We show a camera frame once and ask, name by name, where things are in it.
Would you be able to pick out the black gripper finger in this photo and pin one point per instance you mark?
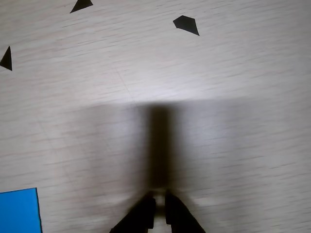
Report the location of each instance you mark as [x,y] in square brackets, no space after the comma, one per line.
[143,213]
[177,213]

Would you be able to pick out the blue paper sheet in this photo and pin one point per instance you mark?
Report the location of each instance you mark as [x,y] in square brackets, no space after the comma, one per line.
[18,211]

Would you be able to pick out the black tape pentagon marker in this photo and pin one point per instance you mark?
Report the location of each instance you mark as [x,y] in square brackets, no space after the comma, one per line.
[187,23]

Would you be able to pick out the black tape triangle marker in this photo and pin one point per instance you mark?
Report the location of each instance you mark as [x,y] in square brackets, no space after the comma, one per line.
[7,60]

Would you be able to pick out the black triangle sticker top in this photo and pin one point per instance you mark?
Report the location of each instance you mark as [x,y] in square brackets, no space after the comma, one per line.
[81,5]

